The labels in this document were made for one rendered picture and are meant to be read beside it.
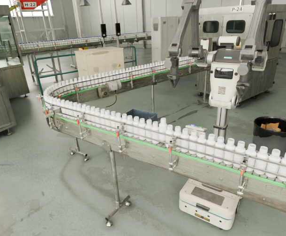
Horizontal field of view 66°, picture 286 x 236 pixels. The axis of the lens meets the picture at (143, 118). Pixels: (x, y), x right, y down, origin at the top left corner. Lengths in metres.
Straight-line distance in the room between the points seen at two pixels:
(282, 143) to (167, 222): 1.57
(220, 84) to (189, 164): 0.73
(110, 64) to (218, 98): 4.30
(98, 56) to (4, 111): 2.46
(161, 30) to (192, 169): 6.33
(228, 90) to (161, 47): 5.81
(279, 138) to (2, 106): 4.22
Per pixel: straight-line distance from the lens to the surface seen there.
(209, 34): 5.40
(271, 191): 1.49
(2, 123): 4.62
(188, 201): 2.34
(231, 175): 1.49
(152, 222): 2.43
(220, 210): 2.27
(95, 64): 5.72
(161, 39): 7.56
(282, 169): 1.43
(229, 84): 1.91
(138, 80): 3.61
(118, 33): 8.07
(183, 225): 2.42
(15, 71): 6.74
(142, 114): 2.40
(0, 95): 4.52
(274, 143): 2.95
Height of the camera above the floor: 1.85
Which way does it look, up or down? 24 degrees down
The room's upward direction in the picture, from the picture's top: 3 degrees counter-clockwise
